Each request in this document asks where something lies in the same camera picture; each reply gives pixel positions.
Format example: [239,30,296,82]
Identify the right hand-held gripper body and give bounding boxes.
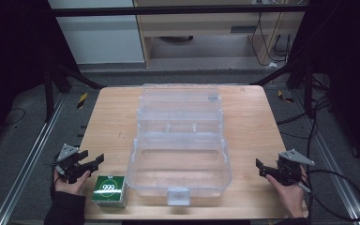
[274,148,316,187]

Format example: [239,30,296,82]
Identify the black metal stand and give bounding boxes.
[249,57,315,120]
[42,60,107,124]

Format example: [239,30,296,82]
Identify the green and white medicine box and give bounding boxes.
[90,174,129,209]

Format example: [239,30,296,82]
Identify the yellow and black tape strip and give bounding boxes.
[277,89,295,104]
[76,91,89,110]

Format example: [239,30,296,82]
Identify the aluminium floor rail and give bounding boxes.
[0,93,68,225]
[292,89,360,225]

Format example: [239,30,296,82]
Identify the light wooden desk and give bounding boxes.
[132,0,311,68]

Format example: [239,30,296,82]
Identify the black horizontal frame bar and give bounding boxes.
[51,4,309,18]

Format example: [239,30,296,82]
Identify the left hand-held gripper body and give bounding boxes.
[53,143,92,184]

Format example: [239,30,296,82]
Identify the person's right hand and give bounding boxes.
[265,164,309,219]

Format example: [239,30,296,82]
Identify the black curtain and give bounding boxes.
[289,0,360,173]
[0,0,79,154]

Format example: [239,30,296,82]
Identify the person's left hand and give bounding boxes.
[52,168,93,196]

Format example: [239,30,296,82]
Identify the black hanging cables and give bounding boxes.
[250,11,294,68]

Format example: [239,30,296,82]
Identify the clear plastic storage box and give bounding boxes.
[125,82,233,207]

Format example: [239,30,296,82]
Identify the white cabinet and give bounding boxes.
[48,0,145,66]

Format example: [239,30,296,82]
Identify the thin black floor cable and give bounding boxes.
[0,107,26,128]

